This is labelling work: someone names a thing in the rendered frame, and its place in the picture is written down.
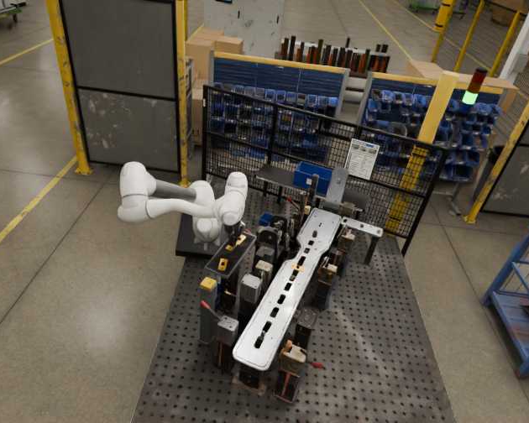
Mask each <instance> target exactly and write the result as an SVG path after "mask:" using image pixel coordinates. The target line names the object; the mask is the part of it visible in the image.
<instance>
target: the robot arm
mask: <svg viewBox="0 0 529 423"><path fill-rule="evenodd" d="M120 191H121V195H122V205H121V206H120V207H119V208H118V217H119V219H120V220H122V221H124V222H146V221H148V220H150V219H153V218H156V217H159V216H161V215H163V214H166V213H167V212H183V213H186V214H189V215H192V218H193V231H194V233H195V234H196V236H195V239H194V243H195V244H197V243H204V250H207V249H208V245H209V244H212V245H216V246H219V245H220V241H219V240H220V233H221V226H222V224H224V227H225V233H227V234H228V239H229V241H228V245H229V246H230V244H231V243H233V247H234V246H235V245H236V242H237V241H238V238H240V237H241V235H242V232H243V229H244V226H245V225H246V223H243V222H242V215H243V213H244V207H245V200H246V197H247V191H248V182H247V179H246V176H245V174H243V173H240V172H233V173H231V174H230V175H229V177H228V180H227V184H226V187H225V195H224V196H222V197H221V198H219V199H217V200H214V195H213V191H212V187H211V186H210V185H209V184H208V183H207V182H206V181H204V180H198V181H195V182H193V183H192V184H191V186H190V187H188V188H185V187H183V186H179V185H174V184H171V183H168V182H165V181H162V180H157V179H154V177H153V176H152V175H150V174H149V173H148V172H147V171H146V169H145V167H144V166H143V165H142V164H140V163H139V162H129V163H127V164H125V165H124V167H123V168H122V170H121V174H120ZM148 196H152V197H157V198H161V199H163V200H149V199H148ZM239 223H240V229H239V230H238V225H239ZM233 227H234V235H233Z"/></svg>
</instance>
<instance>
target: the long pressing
mask: <svg viewBox="0 0 529 423"><path fill-rule="evenodd" d="M341 221H342V218H341V217H340V216H339V215H337V214H334V213H331V212H329V211H324V210H321V209H318V208H316V207H315V208H313V209H312V211H311V213H310V214H309V216H308V218H307V219H306V221H305V223H304V224H303V226H302V228H301V230H300V231H299V233H298V234H297V236H296V241H297V242H298V243H299V245H300V246H301V248H300V250H299V252H298V254H297V255H296V257H295V258H294V259H290V260H286V261H285V262H284V263H283V264H282V265H281V267H280V269H279V271H278V273H277V274H276V276H275V278H274V279H273V281H272V283H271V284H270V287H269V288H268V289H267V291H266V293H265V295H264V297H263V299H262V300H261V302H260V303H259V305H258V307H257V309H256V311H255V312H254V314H253V315H252V317H251V319H250V321H249V323H248V325H247V326H246V327H245V329H244V331H243V333H242V335H241V337H240V338H239V340H238V342H237V343H236V345H235V347H234V348H233V352H232V355H233V358H234V359H235V360H237V361H239V362H241V363H243V364H246V365H248V366H250V367H251V368H254V369H257V370H259V371H265V370H267V369H268V368H269V366H270V364H271V362H272V360H273V358H274V356H275V353H276V351H277V349H278V347H279V345H280V343H281V340H282V338H283V336H284V335H285V332H286V330H287V327H288V326H289V324H290V322H291V319H292V317H293V315H294V313H295V311H296V308H297V307H298V305H299V302H300V300H301V298H302V296H303V294H304V292H305V290H306V287H307V285H308V283H309V281H310V279H311V277H312V274H313V272H314V270H315V268H316V267H317V263H318V261H319V259H320V258H321V256H322V254H324V253H325V252H327V251H328V249H329V248H330V246H331V243H332V241H333V239H334V236H335V234H336V232H337V230H338V227H339V225H340V223H341ZM320 223H322V224H321V226H320V227H319V225H320ZM314 230H317V237H316V238H314V237H313V236H312V233H313V231H314ZM309 241H313V242H314V243H313V245H312V246H311V245H308V243H309ZM306 248H309V249H310V251H309V253H304V250H305V249H306ZM301 256H304V257H306V259H305V261H304V263H303V265H302V267H304V268H305V270H304V272H301V271H299V270H298V271H299V272H298V274H297V276H296V278H295V280H294V281H293V282H292V281H289V278H290V277H291V275H292V273H293V271H294V269H293V268H291V265H292V264H298V262H299V260H300V258H301ZM283 278H284V279H283ZM287 283H291V284H292V286H291V288H290V290H289V291H288V292H287V291H284V288H285V286H286V284H287ZM280 295H285V299H284V301H283V303H282V304H278V303H277V301H278V299H279V298H280ZM275 307H276V308H278V309H279V311H278V313H277V315H276V317H275V318H273V317H270V314H271V312H272V311H273V309H274V308H275ZM267 321H269V322H271V323H272V325H271V326H270V329H269V330H268V332H266V333H265V335H264V337H263V336H261V335H260V334H261V332H262V330H263V328H264V326H265V323H266V322H267ZM258 337H263V338H264V340H263V342H262V344H261V346H260V348H259V349H258V348H255V347H254V344H255V343H256V341H257V339H258ZM271 338H272V339H271Z"/></svg>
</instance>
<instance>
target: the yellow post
mask: <svg viewBox="0 0 529 423"><path fill-rule="evenodd" d="M457 80H458V73H455V72H451V71H446V70H443V72H442V74H441V76H440V79H439V81H438V84H437V87H436V90H435V92H434V94H433V97H432V100H431V103H430V106H429V108H428V110H427V115H426V116H425V119H424V122H423V124H422V128H421V130H420V133H419V135H418V137H417V140H420V141H423V142H427V143H430V144H432V141H433V140H434V137H435V134H436V131H437V127H438V124H439V123H440V121H441V118H442V116H443V114H444V112H445V110H446V107H447V105H448V102H449V99H450V97H451V95H452V93H453V89H454V87H455V85H456V82H457ZM417 145H418V144H415V146H414V149H413V151H412V153H411V155H413V156H411V157H410V159H409V162H412V163H409V162H408V165H407V167H406V168H408V169H406V171H405V173H404V175H403V178H402V180H403V181H402V182H401V184H400V186H401V187H400V188H402V186H403V187H405V188H407V189H406V190H408V189H409V188H410V189H411V190H414V189H413V187H415V186H414V185H413V184H415V183H416V181H417V180H416V178H417V177H419V176H418V175H419V172H417V171H420V170H421V168H422V164H423V162H425V161H424V159H425V158H426V155H427V154H428V153H426V152H427V151H428V150H429V148H428V147H425V146H421V145H418V148H417ZM416 148H417V149H419V150H420V149H421V148H422V149H421V150H422V151H424V149H425V148H426V149H425V152H424V154H423V152H422V151H419V150H417V151H416ZM415 152H416V153H415ZM419 152H420V153H419ZM428 152H429V151H428ZM422 154H423V155H422ZM414 155H415V156H416V157H414ZM418 155H419V156H418ZM417 156H418V157H420V158H421V157H422V159H420V158H417ZM413 157H414V159H413ZM412 159H413V160H412ZM416 159H417V160H416ZM420 161H421V162H420ZM419 162H420V164H419ZM413 163H416V164H413ZM410 165H411V167H410ZM414 165H415V167H414ZM418 165H419V166H418ZM413 167H414V169H413ZM417 167H418V168H417ZM409 168H410V170H409ZM416 169H417V170H416ZM408 170H409V172H408ZM412 170H413V171H412ZM414 170H416V171H414ZM407 172H408V174H407ZM415 173H416V174H415ZM406 175H409V176H406ZM410 176H413V177H414V176H415V177H416V178H414V179H413V177H411V178H410ZM409 178H410V179H409ZM405 179H406V180H405ZM412 180H413V181H412ZM404 181H407V182H408V181H409V182H410V183H408V184H407V182H405V183H404ZM411 182H412V183H413V184H411ZM403 184H404V185H403ZM406 185H407V186H406ZM410 185H411V187H410ZM405 188H403V189H405ZM409 191H410V190H409ZM401 193H402V192H401ZM404 194H406V193H404ZM399 195H400V196H399ZM406 195H408V194H406ZM406 195H403V193H402V194H400V193H397V194H396V196H395V200H394V202H393V203H395V204H397V205H399V204H400V203H401V204H400V206H397V205H395V204H393V205H392V208H391V209H394V208H395V209H394V210H396V211H398V212H396V211H393V210H391V209H390V215H389V216H388V218H387V219H388V220H390V221H388V220H387V221H386V223H385V227H384V228H387V229H390V230H392V231H395V232H396V228H398V225H400V224H399V223H400V221H401V218H399V217H403V216H402V215H404V214H403V213H402V212H404V211H405V207H403V206H407V205H406V204H408V203H407V202H406V201H408V200H410V199H409V198H410V197H409V196H410V195H408V196H406ZM398 196H399V198H398ZM402 196H403V197H402ZM396 198H398V200H397V199H396ZM401 198H402V199H401ZM399 199H401V200H405V199H406V201H405V202H404V201H401V200H399ZM396 202H397V203H396ZM403 203H404V205H403ZM402 205H403V206H402ZM398 207H399V208H398ZM401 208H402V209H401ZM397 209H398V210H397ZM392 212H393V214H392ZM400 212H401V213H400ZM395 214H396V215H395ZM399 214H400V215H399ZM391 215H393V216H391ZM394 215H395V217H394ZM398 216H399V217H398ZM390 217H391V218H390ZM394 218H395V219H394ZM397 218H398V220H397ZM393 220H394V221H393ZM396 220H397V221H396ZM391 221H393V223H392V222H391ZM395 222H398V223H396V224H395ZM388 223H389V225H388ZM391 224H392V227H389V226H391ZM386 225H388V227H387V226H386ZM394 227H396V228H394ZM393 229H394V230H393Z"/></svg>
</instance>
